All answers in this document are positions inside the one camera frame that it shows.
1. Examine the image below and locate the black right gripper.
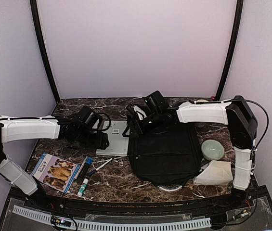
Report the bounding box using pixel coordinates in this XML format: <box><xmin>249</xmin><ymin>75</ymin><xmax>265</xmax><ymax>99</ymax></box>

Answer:
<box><xmin>123</xmin><ymin>110</ymin><xmax>164</xmax><ymax>138</ymax></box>

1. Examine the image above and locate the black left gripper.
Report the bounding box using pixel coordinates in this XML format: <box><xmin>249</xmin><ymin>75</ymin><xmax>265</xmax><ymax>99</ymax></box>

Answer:
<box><xmin>76</xmin><ymin>128</ymin><xmax>109</xmax><ymax>150</ymax></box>

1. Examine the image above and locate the pale green shrink-wrapped book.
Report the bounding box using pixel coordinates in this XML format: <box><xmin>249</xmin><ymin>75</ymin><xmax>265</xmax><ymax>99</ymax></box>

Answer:
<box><xmin>96</xmin><ymin>121</ymin><xmax>129</xmax><ymax>156</ymax></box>

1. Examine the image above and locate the black student backpack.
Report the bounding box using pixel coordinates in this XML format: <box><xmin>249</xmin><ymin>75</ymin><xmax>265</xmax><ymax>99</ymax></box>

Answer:
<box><xmin>128</xmin><ymin>123</ymin><xmax>203</xmax><ymax>186</ymax></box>

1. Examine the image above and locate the dog picture book Bark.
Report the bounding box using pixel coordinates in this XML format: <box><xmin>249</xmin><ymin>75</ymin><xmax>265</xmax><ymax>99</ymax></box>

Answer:
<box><xmin>31</xmin><ymin>153</ymin><xmax>80</xmax><ymax>194</ymax></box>

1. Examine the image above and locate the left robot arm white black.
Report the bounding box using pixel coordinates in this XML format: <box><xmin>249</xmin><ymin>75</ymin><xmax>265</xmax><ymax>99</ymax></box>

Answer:
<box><xmin>0</xmin><ymin>115</ymin><xmax>109</xmax><ymax>210</ymax></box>

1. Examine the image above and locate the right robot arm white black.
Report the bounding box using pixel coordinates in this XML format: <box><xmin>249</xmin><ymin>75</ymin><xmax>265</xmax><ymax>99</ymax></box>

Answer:
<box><xmin>127</xmin><ymin>92</ymin><xmax>258</xmax><ymax>209</ymax></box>

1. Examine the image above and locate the white paper tissue pack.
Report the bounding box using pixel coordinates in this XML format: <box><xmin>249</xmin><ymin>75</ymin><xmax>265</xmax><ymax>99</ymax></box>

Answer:
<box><xmin>193</xmin><ymin>160</ymin><xmax>233</xmax><ymax>186</ymax></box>

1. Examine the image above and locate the black marker blue cap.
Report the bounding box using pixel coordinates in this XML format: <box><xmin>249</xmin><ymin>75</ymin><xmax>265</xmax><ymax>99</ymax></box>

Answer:
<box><xmin>78</xmin><ymin>157</ymin><xmax>93</xmax><ymax>178</ymax></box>

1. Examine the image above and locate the thin white pen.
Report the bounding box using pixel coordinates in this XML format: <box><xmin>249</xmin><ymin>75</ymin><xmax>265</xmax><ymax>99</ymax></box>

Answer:
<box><xmin>74</xmin><ymin>156</ymin><xmax>88</xmax><ymax>180</ymax></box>

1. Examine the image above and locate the white pen blue cap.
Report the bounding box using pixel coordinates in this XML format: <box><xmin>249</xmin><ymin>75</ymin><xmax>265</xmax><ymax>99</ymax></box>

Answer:
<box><xmin>88</xmin><ymin>158</ymin><xmax>113</xmax><ymax>176</ymax></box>

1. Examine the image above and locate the white green glue stick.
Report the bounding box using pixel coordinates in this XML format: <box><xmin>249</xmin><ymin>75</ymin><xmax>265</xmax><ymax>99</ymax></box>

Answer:
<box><xmin>77</xmin><ymin>178</ymin><xmax>89</xmax><ymax>196</ymax></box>

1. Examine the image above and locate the white ceramic mug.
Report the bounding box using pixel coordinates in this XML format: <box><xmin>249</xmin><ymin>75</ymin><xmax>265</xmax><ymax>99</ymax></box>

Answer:
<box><xmin>195</xmin><ymin>99</ymin><xmax>207</xmax><ymax>128</ymax></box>

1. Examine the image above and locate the pale green ceramic bowl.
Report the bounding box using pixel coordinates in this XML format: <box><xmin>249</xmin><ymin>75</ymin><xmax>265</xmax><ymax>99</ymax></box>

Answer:
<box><xmin>201</xmin><ymin>140</ymin><xmax>225</xmax><ymax>161</ymax></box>

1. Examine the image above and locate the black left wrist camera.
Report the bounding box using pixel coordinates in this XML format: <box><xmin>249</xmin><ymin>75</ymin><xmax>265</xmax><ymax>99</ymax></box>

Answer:
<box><xmin>77</xmin><ymin>106</ymin><xmax>100</xmax><ymax>128</ymax></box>

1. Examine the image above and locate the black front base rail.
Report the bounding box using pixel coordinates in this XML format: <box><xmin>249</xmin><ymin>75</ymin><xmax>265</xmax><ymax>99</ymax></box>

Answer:
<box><xmin>5</xmin><ymin>185</ymin><xmax>269</xmax><ymax>217</ymax></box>

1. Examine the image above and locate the white slotted cable duct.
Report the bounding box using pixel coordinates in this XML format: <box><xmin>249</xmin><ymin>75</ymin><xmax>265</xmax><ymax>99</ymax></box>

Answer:
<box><xmin>12</xmin><ymin>205</ymin><xmax>211</xmax><ymax>231</ymax></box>

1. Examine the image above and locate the black left corner post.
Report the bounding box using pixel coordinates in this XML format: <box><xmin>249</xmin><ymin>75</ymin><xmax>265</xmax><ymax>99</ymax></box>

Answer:
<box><xmin>29</xmin><ymin>0</ymin><xmax>61</xmax><ymax>103</ymax></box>

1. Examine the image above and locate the black corner post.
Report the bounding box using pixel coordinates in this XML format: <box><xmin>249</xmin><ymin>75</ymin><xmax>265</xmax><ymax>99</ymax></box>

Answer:
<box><xmin>215</xmin><ymin>0</ymin><xmax>244</xmax><ymax>101</ymax></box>
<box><xmin>29</xmin><ymin>0</ymin><xmax>61</xmax><ymax>103</ymax></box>

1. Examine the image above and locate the black right corner post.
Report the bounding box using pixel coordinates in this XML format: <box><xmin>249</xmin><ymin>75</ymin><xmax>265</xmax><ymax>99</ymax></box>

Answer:
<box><xmin>215</xmin><ymin>0</ymin><xmax>244</xmax><ymax>101</ymax></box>

